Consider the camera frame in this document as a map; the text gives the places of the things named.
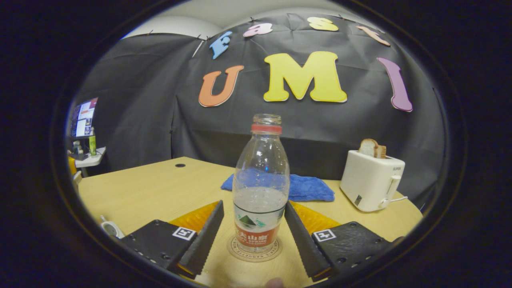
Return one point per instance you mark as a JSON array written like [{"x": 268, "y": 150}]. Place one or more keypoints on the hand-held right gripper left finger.
[{"x": 202, "y": 244}]

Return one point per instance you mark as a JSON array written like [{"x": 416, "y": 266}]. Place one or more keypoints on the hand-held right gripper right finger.
[{"x": 306, "y": 244}]

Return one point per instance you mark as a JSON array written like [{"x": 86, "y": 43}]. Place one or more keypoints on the round wooden coaster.
[{"x": 256, "y": 256}]

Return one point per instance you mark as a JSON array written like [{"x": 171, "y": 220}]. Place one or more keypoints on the clear plastic water bottle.
[{"x": 260, "y": 192}]

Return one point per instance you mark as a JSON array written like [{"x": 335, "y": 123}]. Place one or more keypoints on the white teacup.
[{"x": 113, "y": 230}]

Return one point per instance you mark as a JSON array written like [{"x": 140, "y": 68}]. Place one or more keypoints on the green drink bottle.
[{"x": 92, "y": 144}]

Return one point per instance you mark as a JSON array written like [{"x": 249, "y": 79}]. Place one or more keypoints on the blue folded towel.
[{"x": 310, "y": 188}]

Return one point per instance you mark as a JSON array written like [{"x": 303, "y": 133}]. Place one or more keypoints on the white toaster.
[{"x": 368, "y": 180}]

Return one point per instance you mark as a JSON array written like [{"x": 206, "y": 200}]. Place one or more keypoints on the bread slice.
[{"x": 368, "y": 147}]

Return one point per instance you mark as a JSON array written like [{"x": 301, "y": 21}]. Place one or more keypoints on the black backdrop cloth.
[{"x": 160, "y": 120}]

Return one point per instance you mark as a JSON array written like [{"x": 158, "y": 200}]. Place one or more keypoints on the white side table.
[{"x": 92, "y": 160}]

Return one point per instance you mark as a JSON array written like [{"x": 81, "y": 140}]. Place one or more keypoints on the computer monitor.
[{"x": 84, "y": 118}]

